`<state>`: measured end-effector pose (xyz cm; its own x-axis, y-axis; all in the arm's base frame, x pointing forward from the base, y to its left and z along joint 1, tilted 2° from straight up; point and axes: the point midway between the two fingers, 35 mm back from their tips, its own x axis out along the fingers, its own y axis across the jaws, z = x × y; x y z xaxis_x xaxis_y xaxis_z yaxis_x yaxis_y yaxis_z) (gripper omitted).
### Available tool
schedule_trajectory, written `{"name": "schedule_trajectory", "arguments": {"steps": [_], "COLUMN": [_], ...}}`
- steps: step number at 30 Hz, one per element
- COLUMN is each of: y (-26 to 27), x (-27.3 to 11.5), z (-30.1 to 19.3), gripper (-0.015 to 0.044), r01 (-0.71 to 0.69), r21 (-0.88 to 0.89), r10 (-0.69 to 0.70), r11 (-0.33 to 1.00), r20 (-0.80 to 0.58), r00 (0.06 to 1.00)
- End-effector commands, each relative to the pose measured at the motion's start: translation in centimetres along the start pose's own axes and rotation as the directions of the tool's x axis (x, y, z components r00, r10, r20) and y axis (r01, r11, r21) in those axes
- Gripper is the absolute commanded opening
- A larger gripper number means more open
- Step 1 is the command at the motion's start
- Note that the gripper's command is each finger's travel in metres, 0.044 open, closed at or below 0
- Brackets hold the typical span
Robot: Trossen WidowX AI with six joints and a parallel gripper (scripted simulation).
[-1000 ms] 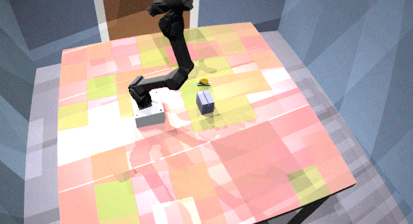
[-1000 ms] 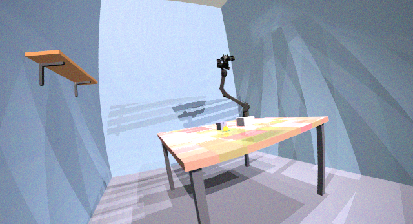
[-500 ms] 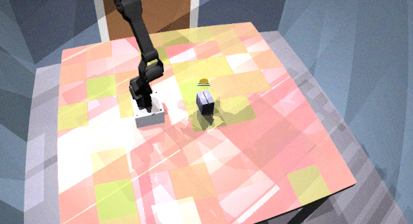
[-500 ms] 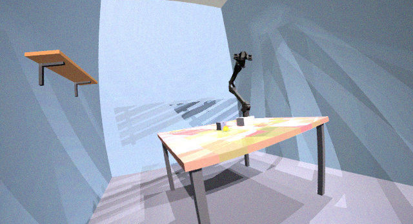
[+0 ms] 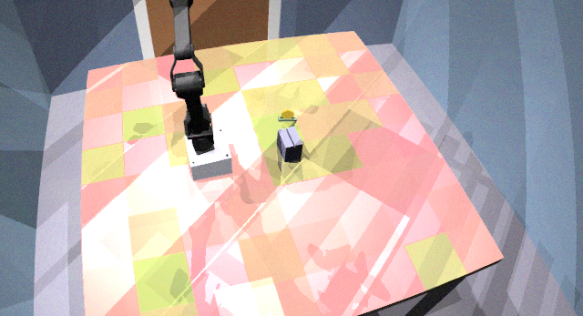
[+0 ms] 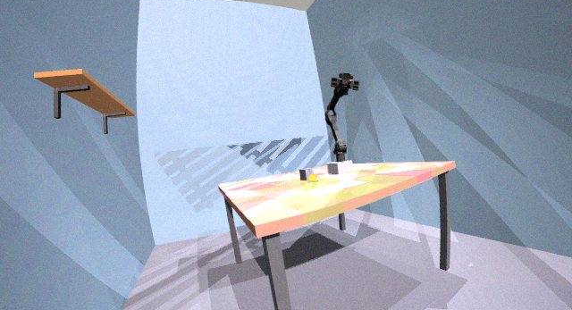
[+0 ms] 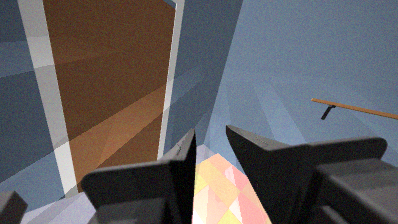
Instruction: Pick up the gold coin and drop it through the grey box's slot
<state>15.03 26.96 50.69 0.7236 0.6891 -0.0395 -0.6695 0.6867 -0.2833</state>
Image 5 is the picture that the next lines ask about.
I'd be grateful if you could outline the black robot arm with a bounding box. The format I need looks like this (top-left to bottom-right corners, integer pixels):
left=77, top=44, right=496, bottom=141
left=169, top=0, right=215, bottom=155

